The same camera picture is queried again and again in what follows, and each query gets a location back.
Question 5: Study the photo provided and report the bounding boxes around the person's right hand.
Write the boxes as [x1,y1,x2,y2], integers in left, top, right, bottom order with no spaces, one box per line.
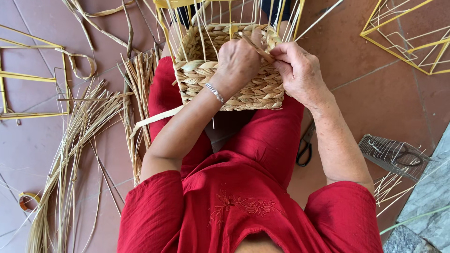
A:
[270,42,333,108]

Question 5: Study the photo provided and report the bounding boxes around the person's left hand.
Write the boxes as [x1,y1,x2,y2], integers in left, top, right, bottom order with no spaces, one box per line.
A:
[210,30,268,100]

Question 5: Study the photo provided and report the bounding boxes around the twisted straw weaving strand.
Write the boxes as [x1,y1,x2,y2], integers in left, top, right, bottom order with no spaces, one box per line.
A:
[237,32,277,64]

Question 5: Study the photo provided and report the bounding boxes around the woven straw basket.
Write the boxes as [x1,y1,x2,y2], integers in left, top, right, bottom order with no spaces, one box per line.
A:
[153,0,306,112]

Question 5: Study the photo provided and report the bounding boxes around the bundle of dried brown grass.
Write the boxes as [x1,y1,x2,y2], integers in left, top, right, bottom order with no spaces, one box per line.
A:
[117,47,163,187]

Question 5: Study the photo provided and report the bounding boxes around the flat pale straw strip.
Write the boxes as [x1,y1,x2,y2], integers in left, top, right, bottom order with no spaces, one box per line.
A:
[129,105,185,138]

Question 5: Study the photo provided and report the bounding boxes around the long curved straw strips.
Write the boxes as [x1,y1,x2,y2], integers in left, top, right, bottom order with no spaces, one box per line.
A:
[61,0,137,50]

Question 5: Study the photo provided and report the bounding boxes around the looped straw strip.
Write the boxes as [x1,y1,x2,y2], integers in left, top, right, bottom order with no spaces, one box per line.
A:
[54,47,98,81]

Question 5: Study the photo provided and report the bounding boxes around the red embroidered shirt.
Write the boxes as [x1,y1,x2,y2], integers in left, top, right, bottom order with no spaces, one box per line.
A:
[117,150,384,253]

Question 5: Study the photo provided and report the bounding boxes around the grey stone step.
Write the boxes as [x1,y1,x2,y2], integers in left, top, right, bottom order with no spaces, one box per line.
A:
[383,123,450,253]

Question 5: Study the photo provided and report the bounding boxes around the bundle of long pale straw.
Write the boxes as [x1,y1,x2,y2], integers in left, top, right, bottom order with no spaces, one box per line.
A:
[26,80,135,253]

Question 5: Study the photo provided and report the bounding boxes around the thin green rod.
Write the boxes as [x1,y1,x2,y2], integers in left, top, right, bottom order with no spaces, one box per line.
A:
[380,205,450,235]

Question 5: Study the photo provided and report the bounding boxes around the roll of brown tape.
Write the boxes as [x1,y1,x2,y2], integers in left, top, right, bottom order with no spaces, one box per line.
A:
[18,192,42,212]

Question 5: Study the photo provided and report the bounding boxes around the silver bracelet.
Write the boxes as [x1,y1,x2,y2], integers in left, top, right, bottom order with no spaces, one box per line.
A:
[205,83,226,104]

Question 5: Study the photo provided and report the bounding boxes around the black handled scissors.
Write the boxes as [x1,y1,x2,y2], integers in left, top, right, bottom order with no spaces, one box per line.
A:
[296,121,316,168]

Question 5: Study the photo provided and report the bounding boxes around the yellow wire frame with white rods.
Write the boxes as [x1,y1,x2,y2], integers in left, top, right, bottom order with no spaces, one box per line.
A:
[360,0,450,76]

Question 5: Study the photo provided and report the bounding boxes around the grey wire mesh frame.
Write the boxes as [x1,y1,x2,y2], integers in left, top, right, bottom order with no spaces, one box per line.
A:
[358,134,430,182]

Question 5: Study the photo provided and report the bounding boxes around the scissors with thin black handles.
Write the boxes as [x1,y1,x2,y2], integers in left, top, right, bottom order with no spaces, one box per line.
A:
[368,140,425,167]

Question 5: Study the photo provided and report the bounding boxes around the bunch of white wire rods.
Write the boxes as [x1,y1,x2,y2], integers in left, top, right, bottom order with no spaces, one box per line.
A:
[374,171,416,208]

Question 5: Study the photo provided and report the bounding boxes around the yellow wire frame with straw loop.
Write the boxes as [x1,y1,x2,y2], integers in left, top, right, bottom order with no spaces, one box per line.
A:
[0,24,70,121]

